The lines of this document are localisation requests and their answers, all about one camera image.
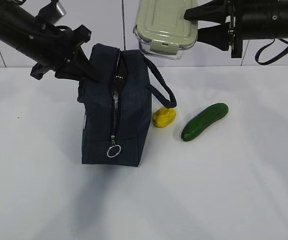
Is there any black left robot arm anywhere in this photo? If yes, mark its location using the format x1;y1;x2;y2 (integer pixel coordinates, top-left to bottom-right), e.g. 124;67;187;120
0;0;100;82

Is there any dark navy fabric lunch bag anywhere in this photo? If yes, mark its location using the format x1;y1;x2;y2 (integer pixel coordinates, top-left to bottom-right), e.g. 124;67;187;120
77;43;177;167

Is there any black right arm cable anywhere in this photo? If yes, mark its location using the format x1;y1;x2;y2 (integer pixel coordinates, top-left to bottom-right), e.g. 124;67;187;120
254;37;288;66

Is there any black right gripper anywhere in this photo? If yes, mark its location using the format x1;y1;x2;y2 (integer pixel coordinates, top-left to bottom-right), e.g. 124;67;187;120
184;0;288;58

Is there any yellow lemon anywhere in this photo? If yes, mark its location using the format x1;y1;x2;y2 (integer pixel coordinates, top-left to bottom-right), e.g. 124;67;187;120
152;106;177;128

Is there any glass container with green lid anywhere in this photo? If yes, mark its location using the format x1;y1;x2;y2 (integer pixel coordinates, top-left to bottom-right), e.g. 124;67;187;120
133;0;198;60

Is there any green cucumber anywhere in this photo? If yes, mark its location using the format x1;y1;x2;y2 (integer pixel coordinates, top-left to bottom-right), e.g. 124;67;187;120
181;102;229;142

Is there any silver zipper pull ring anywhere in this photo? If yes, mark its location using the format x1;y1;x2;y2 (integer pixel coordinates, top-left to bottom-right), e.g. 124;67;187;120
106;143;122;159

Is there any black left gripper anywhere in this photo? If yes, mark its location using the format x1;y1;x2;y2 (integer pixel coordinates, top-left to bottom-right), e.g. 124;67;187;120
21;25;100;82

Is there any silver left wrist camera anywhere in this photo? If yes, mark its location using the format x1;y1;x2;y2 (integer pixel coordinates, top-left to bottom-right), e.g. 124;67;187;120
36;0;67;25

